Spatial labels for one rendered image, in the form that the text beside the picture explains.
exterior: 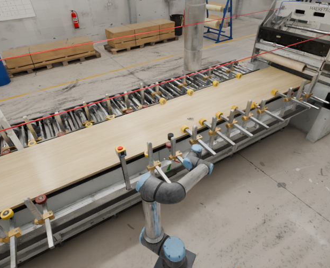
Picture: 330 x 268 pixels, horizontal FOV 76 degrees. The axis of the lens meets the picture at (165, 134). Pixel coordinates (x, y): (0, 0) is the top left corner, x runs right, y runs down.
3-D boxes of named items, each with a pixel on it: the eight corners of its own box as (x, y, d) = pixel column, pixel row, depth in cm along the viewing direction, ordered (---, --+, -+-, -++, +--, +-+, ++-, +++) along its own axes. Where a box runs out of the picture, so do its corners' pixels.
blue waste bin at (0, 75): (14, 84, 560) (0, 56, 514) (-11, 90, 537) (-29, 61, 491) (13, 76, 599) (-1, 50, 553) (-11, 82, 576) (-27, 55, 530)
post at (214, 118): (212, 151, 245) (217, 116, 215) (209, 152, 244) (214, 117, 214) (210, 149, 248) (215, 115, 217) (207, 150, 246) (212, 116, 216)
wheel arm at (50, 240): (55, 248, 155) (53, 245, 152) (50, 250, 154) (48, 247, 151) (47, 202, 184) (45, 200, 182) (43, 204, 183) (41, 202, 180)
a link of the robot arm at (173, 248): (178, 273, 148) (178, 263, 137) (158, 259, 156) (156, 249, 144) (188, 253, 158) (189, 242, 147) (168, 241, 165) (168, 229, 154)
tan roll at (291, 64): (340, 83, 297) (345, 75, 289) (336, 85, 292) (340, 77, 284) (258, 55, 393) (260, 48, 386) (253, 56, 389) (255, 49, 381)
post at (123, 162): (132, 188, 205) (125, 155, 176) (127, 190, 203) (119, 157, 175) (130, 185, 208) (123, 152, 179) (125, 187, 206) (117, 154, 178)
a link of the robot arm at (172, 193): (176, 196, 107) (216, 161, 164) (156, 186, 112) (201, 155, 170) (172, 215, 110) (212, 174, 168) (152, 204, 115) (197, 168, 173)
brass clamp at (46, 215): (55, 218, 173) (52, 215, 170) (36, 227, 168) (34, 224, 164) (54, 212, 177) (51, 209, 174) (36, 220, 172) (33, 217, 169)
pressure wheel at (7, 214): (7, 218, 174) (0, 210, 167) (18, 214, 177) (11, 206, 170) (6, 226, 169) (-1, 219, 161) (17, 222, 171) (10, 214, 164)
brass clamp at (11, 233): (22, 236, 164) (18, 233, 161) (1, 245, 159) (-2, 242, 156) (21, 229, 169) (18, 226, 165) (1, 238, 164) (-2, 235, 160)
